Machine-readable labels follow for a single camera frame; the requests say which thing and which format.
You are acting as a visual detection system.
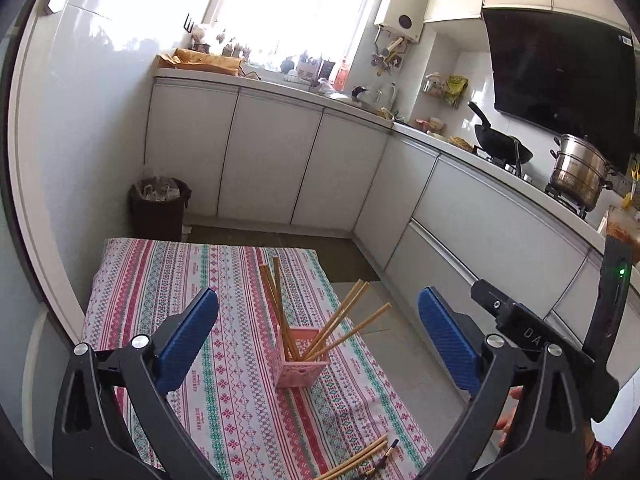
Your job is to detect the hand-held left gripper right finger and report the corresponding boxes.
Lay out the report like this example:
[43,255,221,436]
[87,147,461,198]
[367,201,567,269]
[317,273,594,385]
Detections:
[417,287,593,480]

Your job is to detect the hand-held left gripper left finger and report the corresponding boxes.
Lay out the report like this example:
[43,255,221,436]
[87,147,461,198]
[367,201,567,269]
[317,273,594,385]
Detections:
[52,287,221,480]

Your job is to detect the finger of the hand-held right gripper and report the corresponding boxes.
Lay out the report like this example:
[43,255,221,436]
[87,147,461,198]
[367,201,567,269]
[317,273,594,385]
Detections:
[470,279,522,330]

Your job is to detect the light wooden chopstick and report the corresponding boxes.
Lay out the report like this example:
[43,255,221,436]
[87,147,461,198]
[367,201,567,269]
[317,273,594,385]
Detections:
[272,257,296,361]
[307,282,372,361]
[317,302,392,361]
[258,264,300,361]
[300,280,365,361]

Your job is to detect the pink perforated basket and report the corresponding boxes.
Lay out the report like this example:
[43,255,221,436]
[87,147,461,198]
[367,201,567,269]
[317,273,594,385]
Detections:
[272,326,332,388]

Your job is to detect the thin black brush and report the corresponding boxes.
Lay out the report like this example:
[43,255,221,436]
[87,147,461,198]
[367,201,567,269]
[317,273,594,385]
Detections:
[357,439,401,478]

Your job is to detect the pile of wooden chopsticks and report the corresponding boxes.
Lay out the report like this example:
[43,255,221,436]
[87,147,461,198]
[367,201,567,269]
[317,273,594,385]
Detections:
[312,435,390,480]

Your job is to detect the person's right hand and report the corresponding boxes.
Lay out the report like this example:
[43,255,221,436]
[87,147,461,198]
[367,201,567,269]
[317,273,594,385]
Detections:
[494,386,524,449]

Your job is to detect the striped patterned tablecloth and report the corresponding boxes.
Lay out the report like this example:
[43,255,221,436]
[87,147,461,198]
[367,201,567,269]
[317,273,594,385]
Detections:
[80,237,436,480]

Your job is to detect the white cabinet with drawers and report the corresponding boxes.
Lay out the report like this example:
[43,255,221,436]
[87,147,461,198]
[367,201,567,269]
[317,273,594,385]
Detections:
[352,130,640,356]

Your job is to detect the gas stove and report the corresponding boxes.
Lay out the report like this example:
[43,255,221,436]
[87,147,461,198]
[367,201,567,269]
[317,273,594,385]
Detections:
[472,145,591,217]

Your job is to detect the dark trash bin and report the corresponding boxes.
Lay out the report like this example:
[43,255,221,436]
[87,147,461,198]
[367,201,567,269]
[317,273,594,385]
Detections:
[130,176,192,242]

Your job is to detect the glass bowl with food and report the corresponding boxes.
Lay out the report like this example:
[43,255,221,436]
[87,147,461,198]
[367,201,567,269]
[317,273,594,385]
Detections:
[602,205,640,251]

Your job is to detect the steel steamer pot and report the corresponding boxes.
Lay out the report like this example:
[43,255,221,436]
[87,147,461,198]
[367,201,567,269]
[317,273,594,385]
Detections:
[550,134,618,211]

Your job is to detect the black wok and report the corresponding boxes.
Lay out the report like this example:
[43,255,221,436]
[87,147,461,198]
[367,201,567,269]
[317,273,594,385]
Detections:
[467,101,534,166]

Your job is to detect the white cabinet with doors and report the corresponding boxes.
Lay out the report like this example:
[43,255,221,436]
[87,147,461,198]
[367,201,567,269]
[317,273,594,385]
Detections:
[145,77,396,231]

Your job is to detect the yellow green snack bag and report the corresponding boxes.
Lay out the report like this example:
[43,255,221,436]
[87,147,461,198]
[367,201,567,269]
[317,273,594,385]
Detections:
[445,76,468,110]

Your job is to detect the black range hood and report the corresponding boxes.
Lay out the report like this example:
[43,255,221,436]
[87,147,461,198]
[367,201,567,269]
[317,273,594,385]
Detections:
[482,7,640,171]

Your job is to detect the yellow paper bags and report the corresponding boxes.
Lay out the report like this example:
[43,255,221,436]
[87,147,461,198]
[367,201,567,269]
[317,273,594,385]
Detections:
[156,48,246,75]

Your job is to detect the white water heater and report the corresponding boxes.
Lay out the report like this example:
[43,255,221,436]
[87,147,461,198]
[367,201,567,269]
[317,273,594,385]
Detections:
[374,0,427,43]

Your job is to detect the kitchen window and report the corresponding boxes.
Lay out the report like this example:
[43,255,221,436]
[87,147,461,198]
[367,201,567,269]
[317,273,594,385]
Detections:
[215,0,381,71]

